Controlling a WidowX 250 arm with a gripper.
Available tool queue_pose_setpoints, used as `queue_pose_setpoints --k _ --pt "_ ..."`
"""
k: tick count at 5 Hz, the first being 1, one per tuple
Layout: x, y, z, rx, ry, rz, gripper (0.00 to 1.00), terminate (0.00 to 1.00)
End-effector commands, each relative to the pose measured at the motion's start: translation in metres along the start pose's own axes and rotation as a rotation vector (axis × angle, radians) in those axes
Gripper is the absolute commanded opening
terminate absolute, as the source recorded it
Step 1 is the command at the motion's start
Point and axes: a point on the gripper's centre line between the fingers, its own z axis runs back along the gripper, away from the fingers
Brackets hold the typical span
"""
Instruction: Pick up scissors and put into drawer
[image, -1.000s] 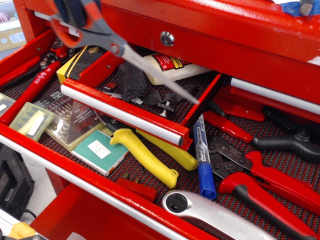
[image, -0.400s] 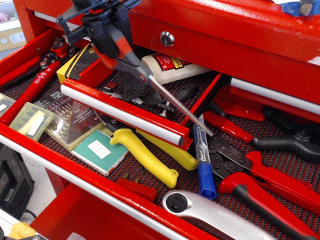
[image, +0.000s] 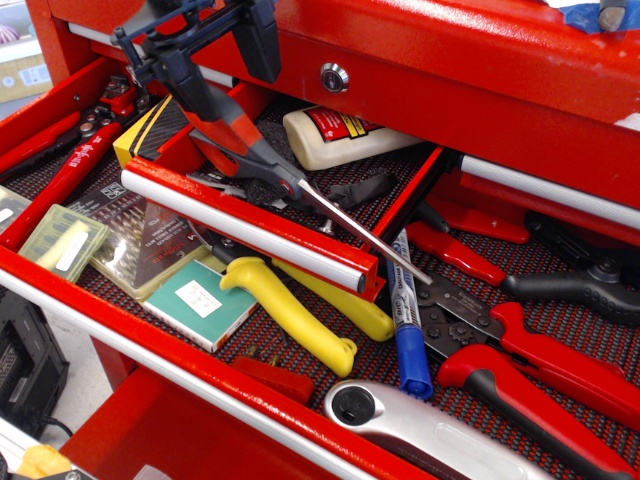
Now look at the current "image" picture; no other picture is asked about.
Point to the black electronic device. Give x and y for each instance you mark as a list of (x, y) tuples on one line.
[(33, 367)]

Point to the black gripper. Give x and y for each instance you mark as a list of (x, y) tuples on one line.
[(159, 39)]

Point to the clear yellow plastic case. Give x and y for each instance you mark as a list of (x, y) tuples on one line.
[(64, 242)]

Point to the black foam sponge block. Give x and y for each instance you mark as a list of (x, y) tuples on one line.
[(272, 137)]

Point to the white glue bottle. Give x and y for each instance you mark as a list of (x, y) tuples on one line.
[(321, 138)]

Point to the yellow black carbon box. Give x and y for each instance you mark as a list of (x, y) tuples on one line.
[(161, 136)]

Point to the red handled wire stripper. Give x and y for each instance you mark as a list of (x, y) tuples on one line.
[(79, 140)]

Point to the small red open drawer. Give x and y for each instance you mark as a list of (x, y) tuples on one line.
[(290, 235)]

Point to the black handled cutter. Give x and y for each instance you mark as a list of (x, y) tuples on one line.
[(605, 280)]

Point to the green small box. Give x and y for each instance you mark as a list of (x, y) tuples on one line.
[(192, 303)]

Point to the red tool chest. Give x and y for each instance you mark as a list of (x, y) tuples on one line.
[(506, 81)]

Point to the red black crimping tool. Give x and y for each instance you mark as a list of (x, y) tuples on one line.
[(490, 353)]

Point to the drill bit set case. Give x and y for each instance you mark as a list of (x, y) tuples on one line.
[(147, 243)]

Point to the blue BIC marker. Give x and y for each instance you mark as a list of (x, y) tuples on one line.
[(414, 372)]

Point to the large red open drawer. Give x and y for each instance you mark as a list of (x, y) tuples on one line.
[(101, 301)]

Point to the yellow handled pliers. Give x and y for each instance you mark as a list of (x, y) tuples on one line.
[(248, 270)]

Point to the red handled pliers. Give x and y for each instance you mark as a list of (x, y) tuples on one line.
[(450, 230)]

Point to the silver utility knife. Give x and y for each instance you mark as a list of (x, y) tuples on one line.
[(422, 434)]

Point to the grey red handled scissors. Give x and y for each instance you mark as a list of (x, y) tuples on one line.
[(220, 122)]

